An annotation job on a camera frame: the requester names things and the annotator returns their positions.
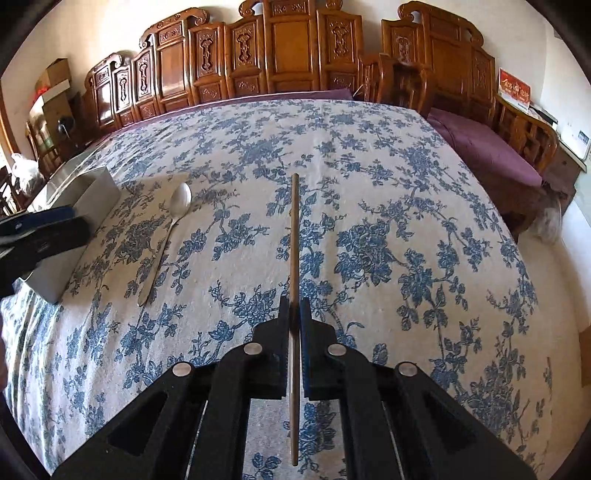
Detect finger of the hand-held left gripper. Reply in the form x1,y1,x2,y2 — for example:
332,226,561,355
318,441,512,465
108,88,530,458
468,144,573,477
0,218,91,297
0,206,77,237

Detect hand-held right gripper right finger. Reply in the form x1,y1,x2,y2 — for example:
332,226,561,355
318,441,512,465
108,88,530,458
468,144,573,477
299,298,537,480

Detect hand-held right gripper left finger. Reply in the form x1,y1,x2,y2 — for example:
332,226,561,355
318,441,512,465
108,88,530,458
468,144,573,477
52,295,290,480

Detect grey utensil box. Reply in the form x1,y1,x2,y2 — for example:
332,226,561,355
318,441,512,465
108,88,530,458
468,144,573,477
21,166,122,305

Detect brown wooden chopstick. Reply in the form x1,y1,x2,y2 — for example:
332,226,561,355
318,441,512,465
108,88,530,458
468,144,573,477
289,174,301,466

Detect metal spoon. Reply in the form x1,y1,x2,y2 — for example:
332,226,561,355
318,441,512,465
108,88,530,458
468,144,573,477
137,182,193,307

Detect white plastic bag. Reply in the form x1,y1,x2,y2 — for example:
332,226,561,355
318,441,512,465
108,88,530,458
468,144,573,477
11,154,43,193

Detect wooden chair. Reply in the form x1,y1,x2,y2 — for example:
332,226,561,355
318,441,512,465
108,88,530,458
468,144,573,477
25,117,64,180

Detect stacked cardboard boxes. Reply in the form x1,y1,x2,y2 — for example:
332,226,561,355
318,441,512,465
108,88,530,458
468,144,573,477
28,82,71,110

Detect brown cardboard box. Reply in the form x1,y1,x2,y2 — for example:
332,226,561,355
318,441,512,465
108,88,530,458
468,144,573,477
37,58,71,89

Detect short purple seat cushion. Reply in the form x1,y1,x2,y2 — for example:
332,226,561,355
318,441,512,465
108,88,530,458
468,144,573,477
427,108,544,188

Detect grey fluffy object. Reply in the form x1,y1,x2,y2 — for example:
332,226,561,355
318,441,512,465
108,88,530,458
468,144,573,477
531,203,565,244

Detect long carved wooden sofa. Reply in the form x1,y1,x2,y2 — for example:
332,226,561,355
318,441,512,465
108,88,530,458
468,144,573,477
84,0,366,139

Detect short carved wooden sofa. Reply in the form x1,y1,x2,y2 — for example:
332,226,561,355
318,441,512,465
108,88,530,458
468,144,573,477
358,1,562,237

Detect red calendar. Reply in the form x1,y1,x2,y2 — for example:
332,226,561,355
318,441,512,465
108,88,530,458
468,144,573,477
498,68,532,112

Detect white device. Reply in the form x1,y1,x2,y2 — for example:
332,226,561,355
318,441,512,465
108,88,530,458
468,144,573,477
558,129,591,161

